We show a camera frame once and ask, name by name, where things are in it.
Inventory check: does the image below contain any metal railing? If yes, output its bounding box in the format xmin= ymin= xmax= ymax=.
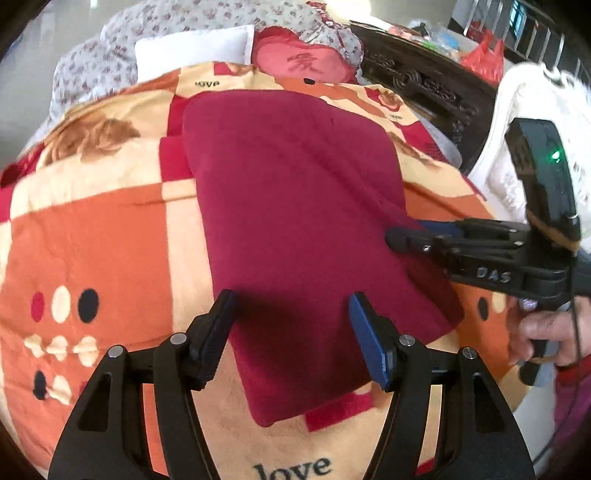
xmin=462 ymin=0 xmax=591 ymax=79

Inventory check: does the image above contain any person's right hand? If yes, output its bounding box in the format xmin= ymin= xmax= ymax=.
xmin=505 ymin=295 xmax=580 ymax=367

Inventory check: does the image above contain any clutter of plastic bags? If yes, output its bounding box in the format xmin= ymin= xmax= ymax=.
xmin=388 ymin=18 xmax=463 ymax=57

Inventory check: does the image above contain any person's right forearm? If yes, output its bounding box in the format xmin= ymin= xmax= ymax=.
xmin=554 ymin=360 xmax=591 ymax=462

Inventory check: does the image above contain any orange checked printed blanket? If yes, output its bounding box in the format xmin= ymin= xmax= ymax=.
xmin=0 ymin=62 xmax=555 ymax=480

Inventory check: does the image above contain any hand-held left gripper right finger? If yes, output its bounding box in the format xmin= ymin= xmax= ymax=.
xmin=348 ymin=291 xmax=536 ymax=480

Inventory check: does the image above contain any white ornate chair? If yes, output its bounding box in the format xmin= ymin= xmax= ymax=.
xmin=468 ymin=65 xmax=591 ymax=250

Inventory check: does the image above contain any grey floral quilt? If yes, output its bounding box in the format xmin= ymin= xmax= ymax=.
xmin=48 ymin=0 xmax=365 ymax=121

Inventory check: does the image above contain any dark carved wooden headboard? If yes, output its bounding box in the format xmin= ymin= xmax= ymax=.
xmin=348 ymin=21 xmax=497 ymax=174

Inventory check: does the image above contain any white pillow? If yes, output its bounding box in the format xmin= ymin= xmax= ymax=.
xmin=135 ymin=25 xmax=256 ymax=81

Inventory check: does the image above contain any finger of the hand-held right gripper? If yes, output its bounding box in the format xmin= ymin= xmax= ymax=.
xmin=418 ymin=219 xmax=530 ymax=246
xmin=385 ymin=226 xmax=527 ymax=296

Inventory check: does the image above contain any maroon garment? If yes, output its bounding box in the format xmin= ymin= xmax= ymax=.
xmin=181 ymin=90 xmax=465 ymax=428

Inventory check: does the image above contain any red plastic bag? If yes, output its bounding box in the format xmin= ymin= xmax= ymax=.
xmin=462 ymin=32 xmax=506 ymax=85

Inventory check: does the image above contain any black cable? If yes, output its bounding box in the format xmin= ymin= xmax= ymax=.
xmin=533 ymin=295 xmax=583 ymax=464

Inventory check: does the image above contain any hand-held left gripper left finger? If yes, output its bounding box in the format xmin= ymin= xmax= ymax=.
xmin=48 ymin=289 xmax=238 ymax=480

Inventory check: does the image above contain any red heart-shaped pillow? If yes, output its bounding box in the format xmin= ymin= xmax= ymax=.
xmin=252 ymin=25 xmax=358 ymax=86

